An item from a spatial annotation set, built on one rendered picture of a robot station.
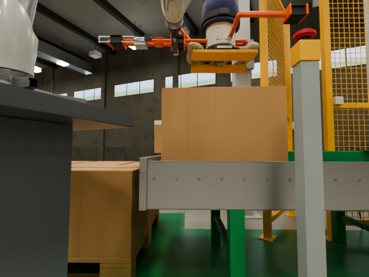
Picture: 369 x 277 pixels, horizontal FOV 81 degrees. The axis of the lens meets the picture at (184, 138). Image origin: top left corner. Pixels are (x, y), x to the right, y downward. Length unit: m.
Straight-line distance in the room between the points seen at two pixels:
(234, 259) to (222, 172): 0.34
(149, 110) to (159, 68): 2.28
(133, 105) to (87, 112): 11.90
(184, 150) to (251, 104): 0.39
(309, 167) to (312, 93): 0.24
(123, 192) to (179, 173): 0.33
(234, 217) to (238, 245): 0.11
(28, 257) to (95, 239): 0.52
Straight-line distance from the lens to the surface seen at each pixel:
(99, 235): 1.16
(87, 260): 1.22
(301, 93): 0.80
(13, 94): 0.49
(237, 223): 0.93
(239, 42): 1.39
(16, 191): 0.64
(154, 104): 11.66
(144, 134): 11.76
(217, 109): 1.06
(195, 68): 1.39
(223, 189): 0.89
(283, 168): 0.95
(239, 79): 2.34
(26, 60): 0.73
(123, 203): 1.08
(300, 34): 0.88
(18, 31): 0.74
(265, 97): 1.11
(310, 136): 0.79
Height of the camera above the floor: 0.63
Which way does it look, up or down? 4 degrees up
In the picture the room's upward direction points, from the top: straight up
